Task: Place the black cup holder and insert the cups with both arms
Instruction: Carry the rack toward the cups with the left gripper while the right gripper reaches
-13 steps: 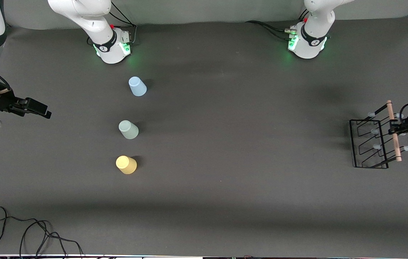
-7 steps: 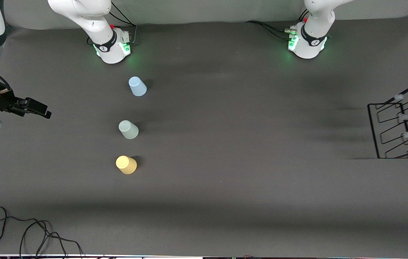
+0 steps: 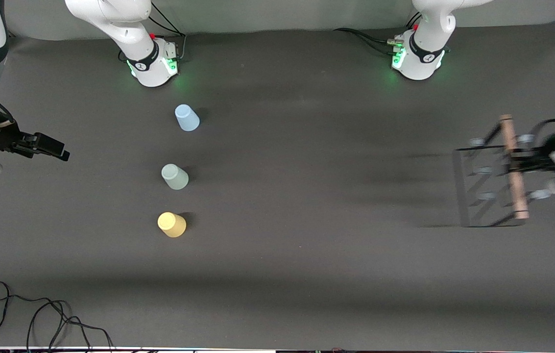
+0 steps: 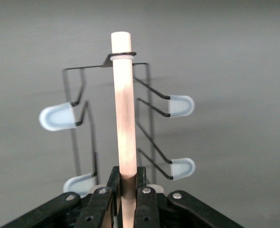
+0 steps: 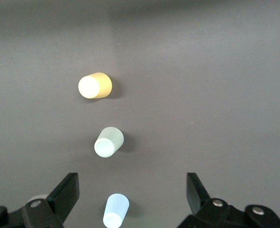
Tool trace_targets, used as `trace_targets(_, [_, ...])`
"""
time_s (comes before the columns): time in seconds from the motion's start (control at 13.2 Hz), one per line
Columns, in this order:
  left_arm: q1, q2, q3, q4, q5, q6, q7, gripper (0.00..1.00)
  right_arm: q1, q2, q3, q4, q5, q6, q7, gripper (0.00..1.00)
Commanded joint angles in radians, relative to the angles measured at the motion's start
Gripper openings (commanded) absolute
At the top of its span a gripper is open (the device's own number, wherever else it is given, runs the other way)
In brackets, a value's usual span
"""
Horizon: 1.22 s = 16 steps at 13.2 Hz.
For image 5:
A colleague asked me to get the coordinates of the light blue plastic cup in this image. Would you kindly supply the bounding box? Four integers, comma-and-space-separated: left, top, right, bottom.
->
103, 193, 130, 228

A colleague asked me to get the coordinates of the dark grey table mat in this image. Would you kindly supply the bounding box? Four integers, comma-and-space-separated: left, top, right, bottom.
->
0, 0, 280, 228

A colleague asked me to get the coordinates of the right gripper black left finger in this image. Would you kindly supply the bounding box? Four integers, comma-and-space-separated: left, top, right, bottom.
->
0, 172, 80, 228

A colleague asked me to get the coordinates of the yellow plastic cup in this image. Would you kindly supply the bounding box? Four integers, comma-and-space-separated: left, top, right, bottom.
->
77, 72, 113, 99

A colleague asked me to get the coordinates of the pale green plastic cup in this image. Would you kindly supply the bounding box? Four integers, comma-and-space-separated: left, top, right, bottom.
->
94, 126, 125, 158

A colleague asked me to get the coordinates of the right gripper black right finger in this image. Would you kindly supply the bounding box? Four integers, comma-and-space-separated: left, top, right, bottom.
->
177, 172, 280, 228

